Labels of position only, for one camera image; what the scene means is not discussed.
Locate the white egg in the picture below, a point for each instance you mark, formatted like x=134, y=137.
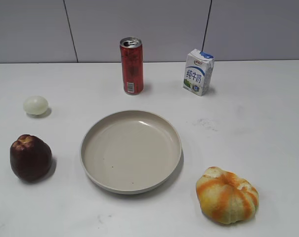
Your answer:
x=35, y=105

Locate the dark red apple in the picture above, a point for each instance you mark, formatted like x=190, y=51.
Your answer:
x=30, y=158

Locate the orange yellow pumpkin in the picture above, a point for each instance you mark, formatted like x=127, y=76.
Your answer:
x=226, y=198

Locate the beige round plate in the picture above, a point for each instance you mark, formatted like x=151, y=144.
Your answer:
x=130, y=152

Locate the white blue milk carton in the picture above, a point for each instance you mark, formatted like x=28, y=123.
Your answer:
x=198, y=72

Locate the red soda can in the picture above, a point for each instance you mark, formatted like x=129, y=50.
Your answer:
x=132, y=65

